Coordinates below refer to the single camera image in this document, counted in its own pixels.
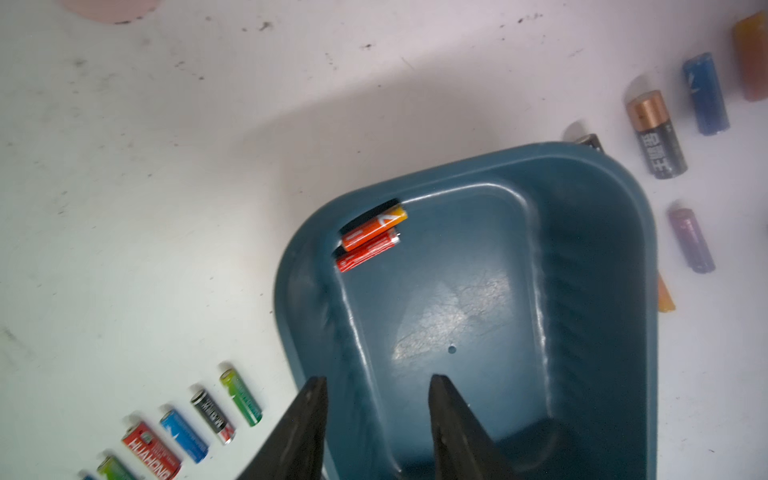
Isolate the red left-row AAA battery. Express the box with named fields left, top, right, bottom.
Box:
left=122, top=421, right=182, bottom=480

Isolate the purple AAA battery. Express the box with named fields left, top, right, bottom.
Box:
left=668, top=208, right=716, bottom=274

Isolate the teal plastic storage box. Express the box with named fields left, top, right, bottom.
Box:
left=274, top=142, right=658, bottom=479

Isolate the orange yellow AAA battery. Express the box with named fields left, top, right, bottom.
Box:
left=657, top=274, right=676, bottom=313

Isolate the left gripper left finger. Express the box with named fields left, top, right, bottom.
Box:
left=238, top=376, right=329, bottom=480

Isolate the orange red box battery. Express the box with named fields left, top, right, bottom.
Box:
left=341, top=204, right=408, bottom=252

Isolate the red carbon battery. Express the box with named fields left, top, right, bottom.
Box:
left=336, top=228, right=400, bottom=273

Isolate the blue left-row AAA battery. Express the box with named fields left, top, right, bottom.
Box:
left=160, top=408, right=209, bottom=464

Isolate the pink pen holder cup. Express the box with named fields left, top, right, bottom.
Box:
left=58, top=0, right=161, bottom=25

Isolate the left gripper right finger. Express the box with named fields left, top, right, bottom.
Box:
left=428, top=374, right=516, bottom=479

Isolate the dark AAA battery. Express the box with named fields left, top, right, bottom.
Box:
left=190, top=389, right=236, bottom=445

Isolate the green AAA battery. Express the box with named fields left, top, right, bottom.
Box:
left=97, top=455, right=137, bottom=480
left=220, top=368, right=263, bottom=427

